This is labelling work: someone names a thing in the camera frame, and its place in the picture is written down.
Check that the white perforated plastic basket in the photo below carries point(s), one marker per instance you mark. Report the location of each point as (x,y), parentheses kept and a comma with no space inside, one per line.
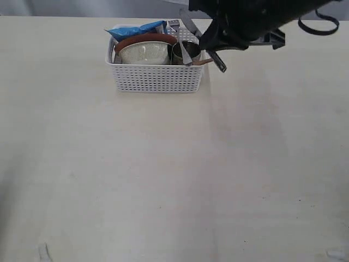
(155,78)

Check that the brown wooden chopsticks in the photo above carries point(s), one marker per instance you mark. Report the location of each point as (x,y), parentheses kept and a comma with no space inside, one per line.
(202,62)

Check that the brown plate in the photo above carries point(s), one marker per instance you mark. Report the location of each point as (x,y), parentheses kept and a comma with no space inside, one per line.
(170,40)

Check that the silver table knife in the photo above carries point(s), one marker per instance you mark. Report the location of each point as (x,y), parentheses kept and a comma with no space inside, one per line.
(189,24)

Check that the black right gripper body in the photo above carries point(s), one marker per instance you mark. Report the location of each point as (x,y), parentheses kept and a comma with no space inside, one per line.
(219,36)

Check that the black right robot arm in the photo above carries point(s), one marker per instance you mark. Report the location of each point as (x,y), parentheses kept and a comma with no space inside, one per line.
(236,24)

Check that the silver fork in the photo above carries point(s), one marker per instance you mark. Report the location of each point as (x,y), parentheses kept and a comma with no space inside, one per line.
(175,25)

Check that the speckled grey ceramic bowl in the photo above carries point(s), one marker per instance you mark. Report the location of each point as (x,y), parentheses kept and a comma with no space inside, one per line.
(145,53)

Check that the blue snack packet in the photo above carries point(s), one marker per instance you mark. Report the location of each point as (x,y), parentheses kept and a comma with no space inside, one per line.
(123,32)

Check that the steel cup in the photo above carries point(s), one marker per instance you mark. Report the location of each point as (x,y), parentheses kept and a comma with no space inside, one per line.
(192,49)

